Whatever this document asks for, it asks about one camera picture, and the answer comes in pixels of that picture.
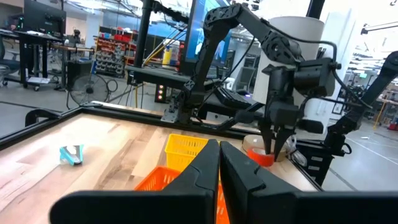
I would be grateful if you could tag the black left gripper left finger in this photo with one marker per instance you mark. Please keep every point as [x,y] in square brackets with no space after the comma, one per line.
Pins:
[186,205]

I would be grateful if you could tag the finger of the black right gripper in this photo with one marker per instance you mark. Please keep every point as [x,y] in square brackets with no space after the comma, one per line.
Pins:
[281,138]
[267,137]

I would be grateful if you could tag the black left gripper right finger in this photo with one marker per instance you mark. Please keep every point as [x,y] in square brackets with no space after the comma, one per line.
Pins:
[264,205]

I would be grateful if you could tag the orange tape roll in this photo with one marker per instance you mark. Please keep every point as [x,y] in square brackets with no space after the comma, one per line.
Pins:
[259,158]

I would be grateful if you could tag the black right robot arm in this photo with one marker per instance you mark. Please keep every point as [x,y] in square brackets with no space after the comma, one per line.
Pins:
[248,21]

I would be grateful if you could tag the black box with white labels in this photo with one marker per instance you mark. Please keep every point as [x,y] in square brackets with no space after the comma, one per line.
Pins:
[303,155]

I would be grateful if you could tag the orange plastic basket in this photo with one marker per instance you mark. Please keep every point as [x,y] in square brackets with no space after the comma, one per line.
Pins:
[155,180]

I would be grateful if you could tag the black computer mouse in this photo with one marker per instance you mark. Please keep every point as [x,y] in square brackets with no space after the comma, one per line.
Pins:
[242,92]

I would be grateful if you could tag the grey office chair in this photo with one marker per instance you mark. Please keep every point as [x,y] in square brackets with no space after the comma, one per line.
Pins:
[245,77]

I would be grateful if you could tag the black keyboard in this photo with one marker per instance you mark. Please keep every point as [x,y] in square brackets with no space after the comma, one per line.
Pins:
[231,99]

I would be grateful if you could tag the yellow plastic basket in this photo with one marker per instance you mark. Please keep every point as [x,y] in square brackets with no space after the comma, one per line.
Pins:
[182,149]

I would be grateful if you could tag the black keyboard tray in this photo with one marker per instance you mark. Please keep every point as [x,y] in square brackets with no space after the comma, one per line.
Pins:
[214,109]

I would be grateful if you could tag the white shade wooden base lamp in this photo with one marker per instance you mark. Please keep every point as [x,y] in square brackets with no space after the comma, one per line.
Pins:
[298,31]

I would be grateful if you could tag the large blue screen monitor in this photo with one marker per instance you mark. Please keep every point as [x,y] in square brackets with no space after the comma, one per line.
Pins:
[199,31]

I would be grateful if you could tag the black device with red lights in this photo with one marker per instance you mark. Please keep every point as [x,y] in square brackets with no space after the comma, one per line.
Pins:
[160,93]

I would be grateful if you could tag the yellow canister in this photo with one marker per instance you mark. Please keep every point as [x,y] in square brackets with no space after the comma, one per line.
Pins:
[168,56]

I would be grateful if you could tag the black floor fan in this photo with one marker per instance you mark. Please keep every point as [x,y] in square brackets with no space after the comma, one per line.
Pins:
[89,90]

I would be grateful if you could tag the black monitor stand pole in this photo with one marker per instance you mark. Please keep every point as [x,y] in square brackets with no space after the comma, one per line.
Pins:
[143,31]

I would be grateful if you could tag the shelf with parts bins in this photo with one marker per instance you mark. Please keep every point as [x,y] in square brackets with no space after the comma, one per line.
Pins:
[109,59]

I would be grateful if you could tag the black box unit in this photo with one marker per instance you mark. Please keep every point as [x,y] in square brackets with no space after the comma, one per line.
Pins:
[77,68]

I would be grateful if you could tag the wooden top workbench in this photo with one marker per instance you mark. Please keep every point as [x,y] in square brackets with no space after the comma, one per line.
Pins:
[71,48]

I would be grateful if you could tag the blue office chair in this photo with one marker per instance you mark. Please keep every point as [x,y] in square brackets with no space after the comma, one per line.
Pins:
[9,65]

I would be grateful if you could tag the black office desk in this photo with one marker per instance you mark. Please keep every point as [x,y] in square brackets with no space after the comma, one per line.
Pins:
[25,46]

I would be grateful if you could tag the dark desk monitor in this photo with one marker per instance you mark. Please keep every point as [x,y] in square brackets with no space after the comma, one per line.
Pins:
[43,18]

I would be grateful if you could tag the black diagonal frame strut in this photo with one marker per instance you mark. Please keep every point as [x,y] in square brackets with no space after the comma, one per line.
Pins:
[242,116]

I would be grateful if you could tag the silver mounting bracket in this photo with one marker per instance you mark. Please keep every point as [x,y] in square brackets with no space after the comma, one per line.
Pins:
[169,116]

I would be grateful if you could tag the black overhead frame post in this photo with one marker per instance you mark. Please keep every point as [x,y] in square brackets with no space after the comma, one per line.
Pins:
[315,7]

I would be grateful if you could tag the black aluminium table frame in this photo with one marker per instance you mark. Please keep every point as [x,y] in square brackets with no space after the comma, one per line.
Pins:
[124,112]

